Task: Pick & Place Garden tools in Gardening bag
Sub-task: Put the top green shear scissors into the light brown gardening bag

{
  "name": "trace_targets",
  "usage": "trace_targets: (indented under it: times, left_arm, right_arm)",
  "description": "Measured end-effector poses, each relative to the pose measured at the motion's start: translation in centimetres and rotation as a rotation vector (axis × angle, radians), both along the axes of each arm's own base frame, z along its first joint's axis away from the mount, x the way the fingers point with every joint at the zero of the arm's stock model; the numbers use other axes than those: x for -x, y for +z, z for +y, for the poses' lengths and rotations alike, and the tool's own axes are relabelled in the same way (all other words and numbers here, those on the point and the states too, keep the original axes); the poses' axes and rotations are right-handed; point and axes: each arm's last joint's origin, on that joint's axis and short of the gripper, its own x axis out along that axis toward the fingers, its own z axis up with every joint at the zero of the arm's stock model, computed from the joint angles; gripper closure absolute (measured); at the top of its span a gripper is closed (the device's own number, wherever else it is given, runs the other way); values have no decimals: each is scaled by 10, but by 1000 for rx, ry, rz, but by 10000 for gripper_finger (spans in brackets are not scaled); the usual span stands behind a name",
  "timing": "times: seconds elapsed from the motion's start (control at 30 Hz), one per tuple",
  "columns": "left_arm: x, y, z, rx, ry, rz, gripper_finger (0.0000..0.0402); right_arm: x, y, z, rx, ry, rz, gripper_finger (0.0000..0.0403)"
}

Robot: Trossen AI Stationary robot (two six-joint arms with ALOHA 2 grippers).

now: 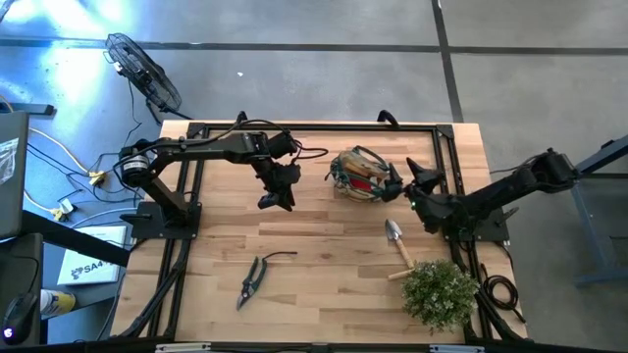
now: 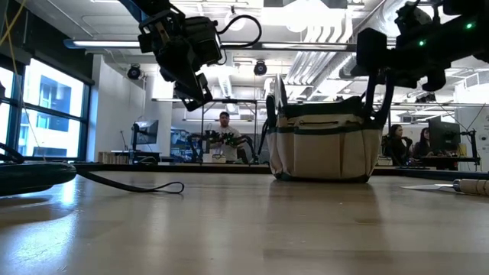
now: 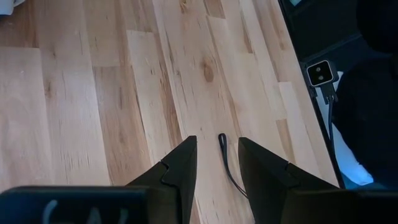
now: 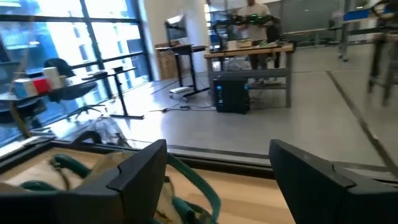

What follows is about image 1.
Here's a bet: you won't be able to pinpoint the clear plastic bag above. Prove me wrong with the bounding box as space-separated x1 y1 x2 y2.
0 136 20 186

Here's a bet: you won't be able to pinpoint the beige green-trimmed gardening bag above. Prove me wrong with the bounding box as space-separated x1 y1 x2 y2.
324 144 404 203

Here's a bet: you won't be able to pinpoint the silver aluminium bracket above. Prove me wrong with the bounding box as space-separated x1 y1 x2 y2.
429 344 487 353
154 342 213 353

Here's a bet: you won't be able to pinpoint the black fan cord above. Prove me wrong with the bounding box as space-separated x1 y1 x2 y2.
120 80 144 152

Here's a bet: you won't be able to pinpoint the yellow white spray can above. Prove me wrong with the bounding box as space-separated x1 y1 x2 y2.
39 288 78 317

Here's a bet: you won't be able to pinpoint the black computer mouse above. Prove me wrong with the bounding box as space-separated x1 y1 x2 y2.
1 292 39 345

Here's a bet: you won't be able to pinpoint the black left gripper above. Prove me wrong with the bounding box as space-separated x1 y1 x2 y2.
256 160 303 214

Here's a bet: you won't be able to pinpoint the white printed box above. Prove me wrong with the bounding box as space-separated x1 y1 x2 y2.
56 225 128 287

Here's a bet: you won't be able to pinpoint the blue-grey metal stand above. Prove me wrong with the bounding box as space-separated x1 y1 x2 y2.
571 134 628 288

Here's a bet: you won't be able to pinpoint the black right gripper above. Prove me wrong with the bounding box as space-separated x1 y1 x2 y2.
381 156 445 213

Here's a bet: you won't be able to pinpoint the yellow power cord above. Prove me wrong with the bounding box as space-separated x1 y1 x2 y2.
23 126 92 174

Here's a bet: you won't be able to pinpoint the black aluminium table frame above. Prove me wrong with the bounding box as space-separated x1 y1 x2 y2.
110 122 529 344

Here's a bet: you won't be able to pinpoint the green shears with black strap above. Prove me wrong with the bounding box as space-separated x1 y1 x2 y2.
235 251 298 312

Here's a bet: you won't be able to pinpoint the black cable coil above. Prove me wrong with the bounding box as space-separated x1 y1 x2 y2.
479 263 521 325

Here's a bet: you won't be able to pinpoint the black floor fan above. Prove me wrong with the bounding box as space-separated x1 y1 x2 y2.
102 31 195 124

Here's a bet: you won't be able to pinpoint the black metal beam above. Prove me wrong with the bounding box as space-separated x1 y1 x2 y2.
19 209 132 269

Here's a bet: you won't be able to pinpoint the artificial green plant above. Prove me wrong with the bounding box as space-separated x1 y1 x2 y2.
400 259 481 335

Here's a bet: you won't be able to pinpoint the black operator desk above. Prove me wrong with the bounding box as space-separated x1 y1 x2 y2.
0 232 46 348

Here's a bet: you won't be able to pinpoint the wooden-handled metal trowel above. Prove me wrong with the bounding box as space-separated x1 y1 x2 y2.
385 219 416 271

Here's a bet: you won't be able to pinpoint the dark grey computer case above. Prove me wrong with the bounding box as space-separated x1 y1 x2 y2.
0 110 30 241

